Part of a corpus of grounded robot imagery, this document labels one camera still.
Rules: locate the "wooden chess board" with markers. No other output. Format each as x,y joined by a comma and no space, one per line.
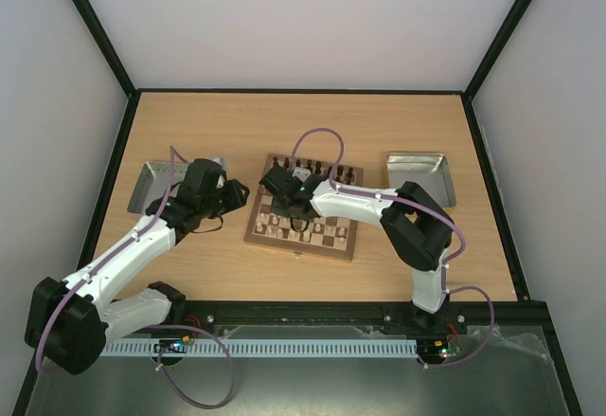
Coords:
317,236

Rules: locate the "left metal tray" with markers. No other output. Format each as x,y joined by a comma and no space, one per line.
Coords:
152,182

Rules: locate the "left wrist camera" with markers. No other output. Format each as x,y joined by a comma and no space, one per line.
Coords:
222,178

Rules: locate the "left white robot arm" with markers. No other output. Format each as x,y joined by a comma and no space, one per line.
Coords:
70,321

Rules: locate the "metal tray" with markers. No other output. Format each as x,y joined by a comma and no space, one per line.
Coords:
152,182
430,170

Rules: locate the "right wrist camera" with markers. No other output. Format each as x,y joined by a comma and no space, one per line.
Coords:
301,173

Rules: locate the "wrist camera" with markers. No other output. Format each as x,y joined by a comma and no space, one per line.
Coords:
301,173
222,178

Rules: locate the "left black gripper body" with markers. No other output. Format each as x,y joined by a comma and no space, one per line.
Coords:
213,208

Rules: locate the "right metal tray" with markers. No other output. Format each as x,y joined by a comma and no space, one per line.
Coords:
430,170

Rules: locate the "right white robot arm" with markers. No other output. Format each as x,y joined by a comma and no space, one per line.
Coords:
419,231

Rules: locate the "black mounting rail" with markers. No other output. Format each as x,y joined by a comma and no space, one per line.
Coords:
390,318

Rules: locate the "black cage frame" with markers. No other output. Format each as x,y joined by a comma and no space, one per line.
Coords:
523,307

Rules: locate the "slotted white cable duct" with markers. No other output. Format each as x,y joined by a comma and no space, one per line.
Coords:
265,348

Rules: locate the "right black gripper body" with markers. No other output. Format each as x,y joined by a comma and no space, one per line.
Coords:
273,180

